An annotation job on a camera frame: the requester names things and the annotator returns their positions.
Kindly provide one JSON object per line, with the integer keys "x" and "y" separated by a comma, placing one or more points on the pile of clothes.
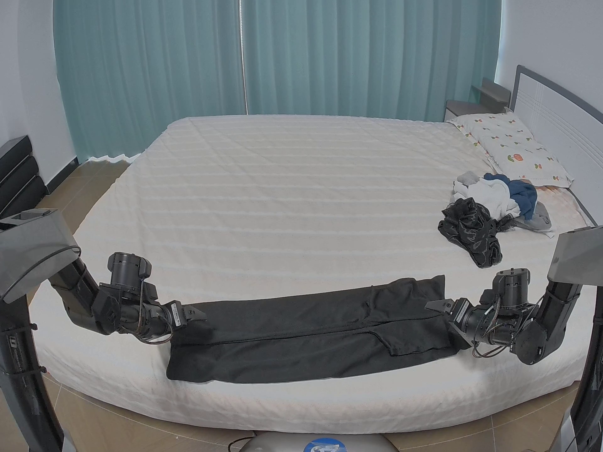
{"x": 494, "y": 196}

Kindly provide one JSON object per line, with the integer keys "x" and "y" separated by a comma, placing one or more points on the bed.
{"x": 282, "y": 196}

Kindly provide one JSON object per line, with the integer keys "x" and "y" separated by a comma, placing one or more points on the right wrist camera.
{"x": 487, "y": 297}

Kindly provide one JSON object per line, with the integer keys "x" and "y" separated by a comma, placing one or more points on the black trousers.
{"x": 292, "y": 337}

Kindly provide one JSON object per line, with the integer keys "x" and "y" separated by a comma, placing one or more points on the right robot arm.
{"x": 574, "y": 262}

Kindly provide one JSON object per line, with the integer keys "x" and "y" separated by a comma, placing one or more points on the blue-green curtain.
{"x": 377, "y": 40}
{"x": 141, "y": 54}

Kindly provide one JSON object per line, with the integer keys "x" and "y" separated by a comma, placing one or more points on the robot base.
{"x": 320, "y": 443}

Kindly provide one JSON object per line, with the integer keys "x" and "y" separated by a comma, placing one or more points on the grey bedside table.
{"x": 473, "y": 104}

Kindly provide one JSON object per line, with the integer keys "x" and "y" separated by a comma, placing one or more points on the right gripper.
{"x": 471, "y": 323}

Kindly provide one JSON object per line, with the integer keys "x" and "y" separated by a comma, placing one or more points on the black chest of drawers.
{"x": 19, "y": 177}

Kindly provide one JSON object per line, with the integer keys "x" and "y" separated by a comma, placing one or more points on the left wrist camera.
{"x": 150, "y": 291}

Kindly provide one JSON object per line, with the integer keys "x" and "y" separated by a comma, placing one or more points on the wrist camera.
{"x": 487, "y": 297}
{"x": 150, "y": 291}

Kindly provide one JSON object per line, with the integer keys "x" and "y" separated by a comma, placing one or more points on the black satin garment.
{"x": 471, "y": 233}

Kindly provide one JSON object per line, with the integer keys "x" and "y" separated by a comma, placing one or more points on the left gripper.
{"x": 162, "y": 320}

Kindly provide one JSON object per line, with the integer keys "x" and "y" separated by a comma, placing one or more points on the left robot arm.
{"x": 33, "y": 252}

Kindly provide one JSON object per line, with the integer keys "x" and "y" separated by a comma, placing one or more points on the white printed pillow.
{"x": 513, "y": 144}

